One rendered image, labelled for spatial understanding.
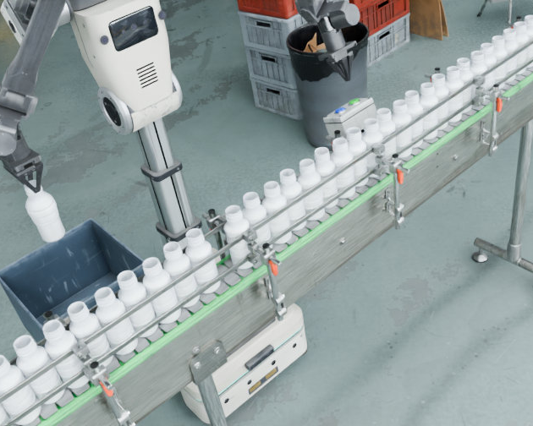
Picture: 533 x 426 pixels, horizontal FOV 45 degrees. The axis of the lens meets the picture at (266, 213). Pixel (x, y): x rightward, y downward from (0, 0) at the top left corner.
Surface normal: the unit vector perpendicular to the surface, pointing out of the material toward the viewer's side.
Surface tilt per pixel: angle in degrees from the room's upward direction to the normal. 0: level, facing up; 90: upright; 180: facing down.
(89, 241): 90
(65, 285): 90
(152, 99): 90
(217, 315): 90
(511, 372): 0
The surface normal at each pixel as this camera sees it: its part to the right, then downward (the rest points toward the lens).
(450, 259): -0.15, -0.78
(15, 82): 0.13, 0.74
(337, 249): 0.65, 0.38
